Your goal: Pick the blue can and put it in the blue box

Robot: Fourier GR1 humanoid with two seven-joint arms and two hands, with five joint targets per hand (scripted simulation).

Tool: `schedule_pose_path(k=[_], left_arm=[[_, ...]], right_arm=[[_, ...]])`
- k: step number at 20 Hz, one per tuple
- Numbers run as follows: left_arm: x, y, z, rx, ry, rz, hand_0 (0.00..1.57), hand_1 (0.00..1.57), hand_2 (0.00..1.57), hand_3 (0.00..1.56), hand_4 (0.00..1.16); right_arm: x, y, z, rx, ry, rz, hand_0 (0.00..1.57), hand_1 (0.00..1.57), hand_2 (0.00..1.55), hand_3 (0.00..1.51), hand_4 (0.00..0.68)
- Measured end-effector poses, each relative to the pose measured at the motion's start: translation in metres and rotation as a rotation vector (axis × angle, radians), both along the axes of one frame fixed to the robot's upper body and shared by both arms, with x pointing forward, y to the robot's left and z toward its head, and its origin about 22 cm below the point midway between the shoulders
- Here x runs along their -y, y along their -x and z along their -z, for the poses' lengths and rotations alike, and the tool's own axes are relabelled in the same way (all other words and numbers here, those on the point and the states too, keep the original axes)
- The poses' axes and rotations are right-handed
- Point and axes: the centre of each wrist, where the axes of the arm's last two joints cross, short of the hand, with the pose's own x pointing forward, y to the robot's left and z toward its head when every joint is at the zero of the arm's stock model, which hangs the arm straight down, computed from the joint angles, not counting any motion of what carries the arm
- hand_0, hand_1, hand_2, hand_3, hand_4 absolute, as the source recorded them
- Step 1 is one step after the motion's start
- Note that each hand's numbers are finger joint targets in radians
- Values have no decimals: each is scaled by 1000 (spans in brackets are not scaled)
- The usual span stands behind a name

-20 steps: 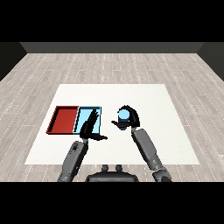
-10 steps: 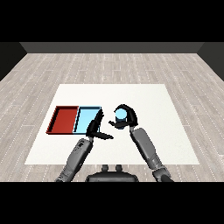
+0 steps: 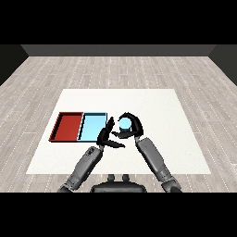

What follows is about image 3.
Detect dark grey robot body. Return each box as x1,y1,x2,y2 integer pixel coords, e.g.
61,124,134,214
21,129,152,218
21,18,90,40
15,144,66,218
90,173,147,193

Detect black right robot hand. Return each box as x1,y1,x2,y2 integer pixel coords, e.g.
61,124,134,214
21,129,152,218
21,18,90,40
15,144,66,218
111,112,144,140

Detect small blue can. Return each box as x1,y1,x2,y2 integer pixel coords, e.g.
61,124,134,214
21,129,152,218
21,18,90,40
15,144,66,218
118,118,132,134

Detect red shallow open box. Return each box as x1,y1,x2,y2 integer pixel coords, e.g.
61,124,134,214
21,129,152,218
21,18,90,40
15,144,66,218
48,111,84,143

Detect light blue shallow open box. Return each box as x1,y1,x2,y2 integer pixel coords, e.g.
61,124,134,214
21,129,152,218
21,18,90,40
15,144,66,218
76,111,108,143

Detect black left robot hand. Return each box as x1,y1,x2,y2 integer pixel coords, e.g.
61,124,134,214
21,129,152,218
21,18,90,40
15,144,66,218
96,116,127,149

